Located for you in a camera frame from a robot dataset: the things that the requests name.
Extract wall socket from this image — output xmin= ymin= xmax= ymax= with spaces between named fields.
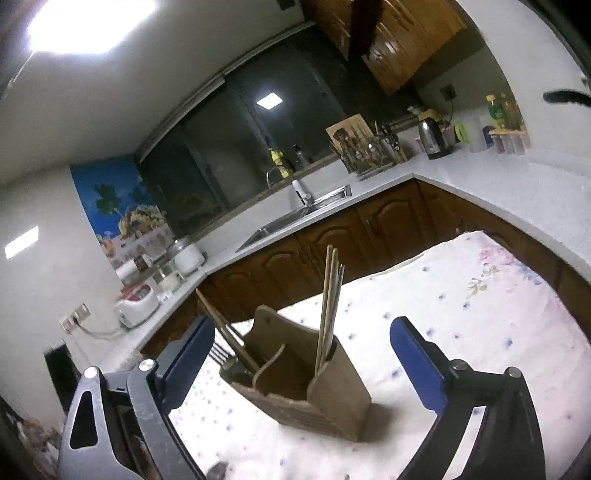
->
xmin=59 ymin=303 xmax=91 ymax=333

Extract dish rack with utensils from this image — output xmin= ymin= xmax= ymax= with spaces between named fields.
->
xmin=329 ymin=133 xmax=398 ymax=180

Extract wooden wall cabinet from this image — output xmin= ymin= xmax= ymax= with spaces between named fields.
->
xmin=300 ymin=0 xmax=468 ymax=96

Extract yellow-capped green bottle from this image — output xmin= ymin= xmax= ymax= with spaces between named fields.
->
xmin=485 ymin=93 xmax=508 ymax=132

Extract spice jar rack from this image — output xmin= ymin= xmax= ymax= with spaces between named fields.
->
xmin=488 ymin=128 xmax=532 ymax=156

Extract dark hanging cloth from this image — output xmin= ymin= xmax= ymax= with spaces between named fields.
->
xmin=348 ymin=0 xmax=385 ymax=62

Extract dark kitchen window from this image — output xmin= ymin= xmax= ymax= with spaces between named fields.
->
xmin=137 ymin=22 xmax=422 ymax=240

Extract wooden slatted utensil holder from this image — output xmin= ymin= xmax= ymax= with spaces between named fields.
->
xmin=219 ymin=305 xmax=373 ymax=442

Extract steel sink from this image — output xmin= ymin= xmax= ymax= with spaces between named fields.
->
xmin=235 ymin=185 xmax=353 ymax=254

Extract steel electric kettle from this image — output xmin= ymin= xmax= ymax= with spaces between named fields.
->
xmin=416 ymin=117 xmax=456 ymax=160

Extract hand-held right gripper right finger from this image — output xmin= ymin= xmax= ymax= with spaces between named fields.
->
xmin=390 ymin=316 xmax=542 ymax=480

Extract wooden chopstick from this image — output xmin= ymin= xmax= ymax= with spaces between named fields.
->
xmin=315 ymin=244 xmax=333 ymax=376
xmin=320 ymin=248 xmax=339 ymax=365
xmin=326 ymin=264 xmax=345 ymax=358
xmin=213 ymin=318 xmax=260 ymax=372
xmin=196 ymin=288 xmax=250 ymax=367

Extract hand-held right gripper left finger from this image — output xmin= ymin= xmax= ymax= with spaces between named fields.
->
xmin=58 ymin=316 xmax=216 ymax=480

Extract white plastic container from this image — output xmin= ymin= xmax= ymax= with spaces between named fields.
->
xmin=464 ymin=115 xmax=488 ymax=153

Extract wooden cutting board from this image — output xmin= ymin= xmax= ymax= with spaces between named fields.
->
xmin=325 ymin=113 xmax=370 ymax=149

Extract white power cord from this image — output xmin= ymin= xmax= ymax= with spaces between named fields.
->
xmin=78 ymin=318 xmax=126 ymax=337

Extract metal fork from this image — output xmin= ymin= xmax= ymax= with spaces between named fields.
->
xmin=208 ymin=340 xmax=237 ymax=367

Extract fruit wall poster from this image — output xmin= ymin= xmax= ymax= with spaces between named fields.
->
xmin=69 ymin=156 xmax=170 ymax=271

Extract yellow dish soap bottle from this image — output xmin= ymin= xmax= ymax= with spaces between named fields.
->
xmin=269 ymin=147 xmax=290 ymax=179

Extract red and white rice cooker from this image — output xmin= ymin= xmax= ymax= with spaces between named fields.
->
xmin=114 ymin=283 xmax=159 ymax=330

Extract ceiling light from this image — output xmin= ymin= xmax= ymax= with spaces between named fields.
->
xmin=27 ymin=0 xmax=158 ymax=55

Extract black cable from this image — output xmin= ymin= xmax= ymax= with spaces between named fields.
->
xmin=543 ymin=89 xmax=591 ymax=109

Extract white floral cloth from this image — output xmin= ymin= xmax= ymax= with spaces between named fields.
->
xmin=168 ymin=230 xmax=583 ymax=480

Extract wooden base cabinets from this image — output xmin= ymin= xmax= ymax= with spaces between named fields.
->
xmin=137 ymin=179 xmax=591 ymax=370

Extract white cooking pot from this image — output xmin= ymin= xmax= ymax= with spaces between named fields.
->
xmin=167 ymin=237 xmax=206 ymax=278

